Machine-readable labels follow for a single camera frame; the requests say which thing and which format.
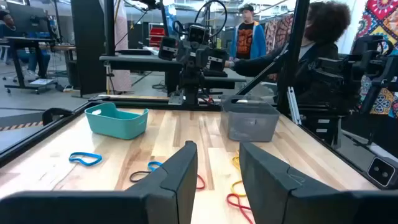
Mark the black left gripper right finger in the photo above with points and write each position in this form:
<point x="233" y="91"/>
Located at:
<point x="311" y="208"/>

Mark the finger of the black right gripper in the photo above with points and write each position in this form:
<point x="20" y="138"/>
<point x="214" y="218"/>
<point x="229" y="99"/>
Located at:
<point x="203" y="57"/>
<point x="185" y="55"/>

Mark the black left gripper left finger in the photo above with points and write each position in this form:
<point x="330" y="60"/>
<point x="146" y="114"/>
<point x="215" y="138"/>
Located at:
<point x="93" y="208"/>

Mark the blue rubber band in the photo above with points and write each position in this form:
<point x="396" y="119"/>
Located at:
<point x="152" y="164"/>
<point x="71" y="158"/>

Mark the yellow rubber band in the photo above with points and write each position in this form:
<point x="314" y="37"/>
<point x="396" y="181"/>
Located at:
<point x="232" y="188"/>
<point x="235" y="161"/>

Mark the red rubber band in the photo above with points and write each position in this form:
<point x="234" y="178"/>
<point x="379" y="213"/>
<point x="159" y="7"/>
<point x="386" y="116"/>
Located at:
<point x="228" y="199"/>
<point x="204" y="183"/>

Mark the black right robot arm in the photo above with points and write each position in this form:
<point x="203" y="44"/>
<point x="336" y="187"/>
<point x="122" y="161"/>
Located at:
<point x="191" y="84"/>

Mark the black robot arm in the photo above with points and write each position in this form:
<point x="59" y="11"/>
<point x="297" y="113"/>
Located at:
<point x="382" y="68"/>

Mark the black rubber band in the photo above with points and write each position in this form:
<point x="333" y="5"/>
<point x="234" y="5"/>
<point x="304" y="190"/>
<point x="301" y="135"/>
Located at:
<point x="130" y="177"/>

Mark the red storage bins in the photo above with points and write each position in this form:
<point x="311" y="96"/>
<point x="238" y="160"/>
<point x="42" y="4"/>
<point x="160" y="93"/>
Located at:
<point x="157" y="34"/>

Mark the black workbench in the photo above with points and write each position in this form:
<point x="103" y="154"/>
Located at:
<point x="140" y="62"/>

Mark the person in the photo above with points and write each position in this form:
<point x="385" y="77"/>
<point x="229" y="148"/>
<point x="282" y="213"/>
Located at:
<point x="7" y="21"/>
<point x="317" y="62"/>
<point x="248" y="40"/>

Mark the white patterned curtain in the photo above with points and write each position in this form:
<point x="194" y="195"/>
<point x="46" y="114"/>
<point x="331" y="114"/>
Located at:
<point x="122" y="31"/>

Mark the patterned garments rack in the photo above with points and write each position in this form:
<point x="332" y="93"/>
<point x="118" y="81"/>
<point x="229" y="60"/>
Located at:
<point x="276" y="31"/>

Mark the black pillar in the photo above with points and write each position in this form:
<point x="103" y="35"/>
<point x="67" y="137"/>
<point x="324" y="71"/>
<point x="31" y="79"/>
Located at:
<point x="88" y="46"/>

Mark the grey translucent plastic basket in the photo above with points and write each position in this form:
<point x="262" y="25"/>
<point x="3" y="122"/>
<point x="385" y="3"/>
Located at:
<point x="248" y="124"/>

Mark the teal plastic basket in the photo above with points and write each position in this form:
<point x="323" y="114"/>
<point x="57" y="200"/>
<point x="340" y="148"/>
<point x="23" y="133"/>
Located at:
<point x="115" y="124"/>

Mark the silver aluminium extrusion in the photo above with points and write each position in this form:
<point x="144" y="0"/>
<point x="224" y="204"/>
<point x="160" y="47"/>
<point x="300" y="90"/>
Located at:
<point x="293" y="105"/>

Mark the black clamp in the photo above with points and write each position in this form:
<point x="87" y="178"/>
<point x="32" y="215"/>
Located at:
<point x="51" y="113"/>

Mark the black desk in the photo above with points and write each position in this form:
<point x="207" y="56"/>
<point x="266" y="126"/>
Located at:
<point x="28" y="40"/>

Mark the black computer monitor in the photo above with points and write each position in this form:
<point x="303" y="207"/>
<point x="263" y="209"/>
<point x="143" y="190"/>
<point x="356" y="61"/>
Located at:
<point x="28" y="18"/>

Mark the colourful patterned cloth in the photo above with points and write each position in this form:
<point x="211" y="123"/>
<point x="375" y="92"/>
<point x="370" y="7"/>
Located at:
<point x="382" y="12"/>

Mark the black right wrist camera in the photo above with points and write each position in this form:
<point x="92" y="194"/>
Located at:
<point x="198" y="34"/>

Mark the small grey stereo camera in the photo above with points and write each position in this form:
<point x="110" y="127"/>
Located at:
<point x="381" y="171"/>

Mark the black upright frame post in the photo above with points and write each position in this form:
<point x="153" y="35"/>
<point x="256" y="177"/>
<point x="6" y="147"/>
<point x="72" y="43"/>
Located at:
<point x="293" y="46"/>

